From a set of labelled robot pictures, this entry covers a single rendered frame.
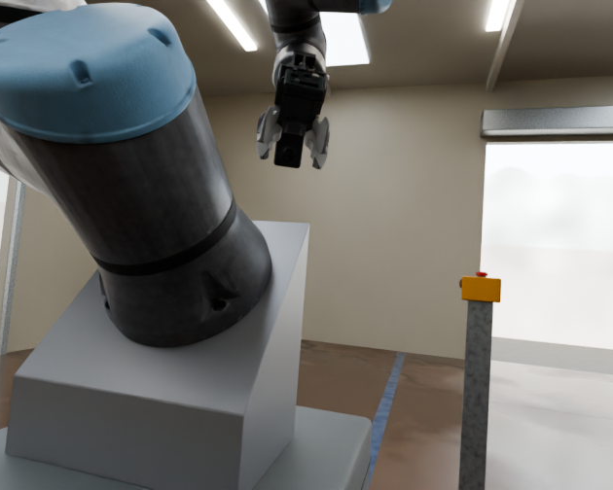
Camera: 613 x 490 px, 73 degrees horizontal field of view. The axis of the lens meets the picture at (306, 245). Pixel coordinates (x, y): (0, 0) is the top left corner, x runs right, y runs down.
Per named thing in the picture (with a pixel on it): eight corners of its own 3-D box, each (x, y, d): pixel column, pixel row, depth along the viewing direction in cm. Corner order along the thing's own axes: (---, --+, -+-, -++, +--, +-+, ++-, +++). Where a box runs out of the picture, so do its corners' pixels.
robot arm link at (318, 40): (272, 16, 78) (284, 68, 86) (266, 43, 70) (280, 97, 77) (322, 6, 77) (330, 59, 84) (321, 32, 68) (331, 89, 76)
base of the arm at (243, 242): (78, 343, 44) (20, 280, 37) (151, 225, 57) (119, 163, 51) (249, 351, 40) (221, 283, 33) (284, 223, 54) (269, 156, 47)
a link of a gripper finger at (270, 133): (245, 120, 53) (272, 90, 59) (241, 157, 57) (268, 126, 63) (268, 127, 53) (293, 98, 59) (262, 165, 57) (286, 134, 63)
